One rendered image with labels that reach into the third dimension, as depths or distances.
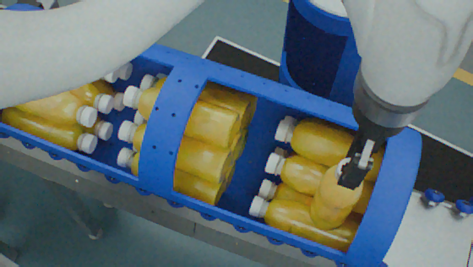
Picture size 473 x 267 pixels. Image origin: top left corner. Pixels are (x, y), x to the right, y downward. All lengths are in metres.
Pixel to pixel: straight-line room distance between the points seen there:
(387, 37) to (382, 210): 0.48
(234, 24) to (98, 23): 2.22
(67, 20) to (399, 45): 0.29
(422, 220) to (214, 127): 0.54
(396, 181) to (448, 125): 1.58
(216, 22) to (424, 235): 1.65
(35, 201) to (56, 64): 1.96
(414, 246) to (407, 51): 0.79
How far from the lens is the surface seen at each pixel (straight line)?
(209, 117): 1.01
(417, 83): 0.57
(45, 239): 2.29
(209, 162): 1.04
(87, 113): 1.14
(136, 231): 2.21
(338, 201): 0.93
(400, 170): 0.98
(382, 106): 0.63
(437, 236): 1.30
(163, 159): 1.01
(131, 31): 0.44
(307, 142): 1.06
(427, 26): 0.51
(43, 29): 0.41
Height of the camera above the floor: 2.10
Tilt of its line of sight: 64 degrees down
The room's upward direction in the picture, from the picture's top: straight up
